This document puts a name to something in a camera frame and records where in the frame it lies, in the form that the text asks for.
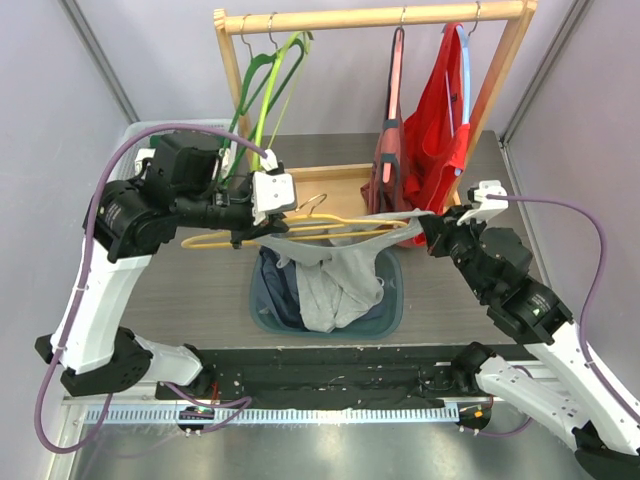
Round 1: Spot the yellow hanger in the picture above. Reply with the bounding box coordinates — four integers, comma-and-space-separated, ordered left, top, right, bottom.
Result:
179, 193, 409, 251

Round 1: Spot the red tank top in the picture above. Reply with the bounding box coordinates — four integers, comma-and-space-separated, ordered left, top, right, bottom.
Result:
404, 23, 470, 215

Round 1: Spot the pink hanger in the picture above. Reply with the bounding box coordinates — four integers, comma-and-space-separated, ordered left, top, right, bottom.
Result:
382, 11, 405, 184

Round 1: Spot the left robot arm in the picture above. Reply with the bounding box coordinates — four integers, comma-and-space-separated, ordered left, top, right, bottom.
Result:
35, 123, 297, 399

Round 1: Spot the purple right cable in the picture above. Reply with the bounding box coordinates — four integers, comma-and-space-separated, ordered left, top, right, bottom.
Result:
459, 193, 609, 440

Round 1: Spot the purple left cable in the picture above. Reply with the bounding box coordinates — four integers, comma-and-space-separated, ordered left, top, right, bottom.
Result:
33, 124, 271, 454

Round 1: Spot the purple cable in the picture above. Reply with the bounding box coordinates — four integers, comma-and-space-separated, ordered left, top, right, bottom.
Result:
459, 193, 609, 440
33, 124, 271, 454

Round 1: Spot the light blue hanger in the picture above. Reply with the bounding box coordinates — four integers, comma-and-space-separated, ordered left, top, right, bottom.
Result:
445, 25, 471, 177

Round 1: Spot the navy blue tank top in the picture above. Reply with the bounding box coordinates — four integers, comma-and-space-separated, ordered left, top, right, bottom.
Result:
257, 247, 391, 331

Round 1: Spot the teal plastic bin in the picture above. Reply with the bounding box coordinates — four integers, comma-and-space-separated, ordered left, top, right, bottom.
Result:
249, 244, 405, 341

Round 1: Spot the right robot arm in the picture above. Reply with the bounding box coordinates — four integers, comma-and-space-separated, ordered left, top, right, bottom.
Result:
420, 205, 639, 479

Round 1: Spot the wooden clothes rack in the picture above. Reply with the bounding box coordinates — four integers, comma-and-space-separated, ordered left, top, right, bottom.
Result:
213, 1, 538, 217

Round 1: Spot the grey tank top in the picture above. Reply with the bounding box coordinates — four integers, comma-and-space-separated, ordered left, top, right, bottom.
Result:
257, 209, 431, 333

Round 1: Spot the white slotted cable duct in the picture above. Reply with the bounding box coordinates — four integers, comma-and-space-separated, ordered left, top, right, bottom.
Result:
104, 404, 459, 425

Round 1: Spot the lime green hanger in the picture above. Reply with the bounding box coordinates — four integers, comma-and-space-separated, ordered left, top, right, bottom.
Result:
253, 30, 314, 147

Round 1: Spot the white plastic basket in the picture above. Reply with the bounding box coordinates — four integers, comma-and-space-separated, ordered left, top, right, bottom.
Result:
119, 118, 236, 171

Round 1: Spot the maroon tank top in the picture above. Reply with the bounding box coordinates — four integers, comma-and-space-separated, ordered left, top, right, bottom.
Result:
361, 27, 413, 214

